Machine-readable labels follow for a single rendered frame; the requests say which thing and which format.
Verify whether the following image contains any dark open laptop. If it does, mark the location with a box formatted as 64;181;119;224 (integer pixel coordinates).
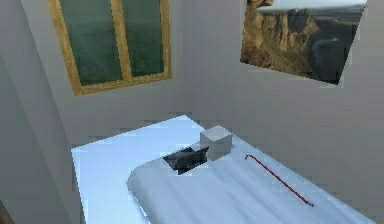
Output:
162;146;211;176

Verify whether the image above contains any canyon landscape wall picture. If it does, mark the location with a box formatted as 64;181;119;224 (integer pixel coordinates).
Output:
239;0;368;86

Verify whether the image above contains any thin red rod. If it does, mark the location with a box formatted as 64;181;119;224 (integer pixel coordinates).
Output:
244;154;315;208

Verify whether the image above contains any pale blue bed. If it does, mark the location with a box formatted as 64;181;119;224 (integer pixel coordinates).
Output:
70;114;379;224

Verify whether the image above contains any grey cube box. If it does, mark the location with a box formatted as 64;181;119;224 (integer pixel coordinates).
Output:
199;124;234;163

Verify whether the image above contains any wooden framed window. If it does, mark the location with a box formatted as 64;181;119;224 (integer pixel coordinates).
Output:
47;0;173;97

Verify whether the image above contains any brown rounded object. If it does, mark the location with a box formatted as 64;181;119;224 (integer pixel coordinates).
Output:
0;199;16;224

